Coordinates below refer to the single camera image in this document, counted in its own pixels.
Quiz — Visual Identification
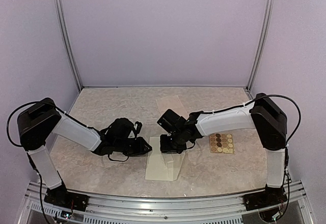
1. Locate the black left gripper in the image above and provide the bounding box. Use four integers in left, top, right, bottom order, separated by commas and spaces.
115, 137, 152, 157

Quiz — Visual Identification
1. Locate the cream paper envelope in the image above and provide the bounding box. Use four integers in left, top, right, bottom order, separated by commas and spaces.
145, 137, 185, 181

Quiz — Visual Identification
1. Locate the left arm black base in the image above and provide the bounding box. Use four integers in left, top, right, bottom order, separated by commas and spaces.
44, 183, 89, 212

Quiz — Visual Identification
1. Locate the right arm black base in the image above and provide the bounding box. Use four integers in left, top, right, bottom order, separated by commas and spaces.
243, 185, 288, 211

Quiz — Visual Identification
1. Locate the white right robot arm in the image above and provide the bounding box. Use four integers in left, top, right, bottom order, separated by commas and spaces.
157, 93, 287, 206

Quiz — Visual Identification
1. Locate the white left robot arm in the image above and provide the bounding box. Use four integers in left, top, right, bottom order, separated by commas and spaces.
6, 97, 152, 206

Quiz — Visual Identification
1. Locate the brown sticker sheet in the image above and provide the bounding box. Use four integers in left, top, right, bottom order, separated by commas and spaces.
209, 133, 235, 154

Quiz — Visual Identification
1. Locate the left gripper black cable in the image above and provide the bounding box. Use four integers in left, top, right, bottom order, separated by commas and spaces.
106, 152, 130, 162

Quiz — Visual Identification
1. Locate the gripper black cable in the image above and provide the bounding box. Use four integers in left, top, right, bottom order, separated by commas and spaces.
106, 152, 130, 162
254, 94, 302, 158

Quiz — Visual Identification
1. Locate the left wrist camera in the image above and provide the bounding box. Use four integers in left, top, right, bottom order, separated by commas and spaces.
131, 121, 143, 138

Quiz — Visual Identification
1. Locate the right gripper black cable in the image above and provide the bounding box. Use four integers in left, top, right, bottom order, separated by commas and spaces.
254, 94, 302, 158

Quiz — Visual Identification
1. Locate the left aluminium frame post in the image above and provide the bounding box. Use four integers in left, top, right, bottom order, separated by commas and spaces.
54, 0, 83, 92

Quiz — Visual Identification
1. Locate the aluminium frame post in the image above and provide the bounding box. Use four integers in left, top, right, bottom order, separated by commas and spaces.
246, 0, 275, 93
54, 0, 83, 92

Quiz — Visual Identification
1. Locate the right aluminium frame post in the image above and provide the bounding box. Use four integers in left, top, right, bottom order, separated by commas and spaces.
246, 0, 275, 93

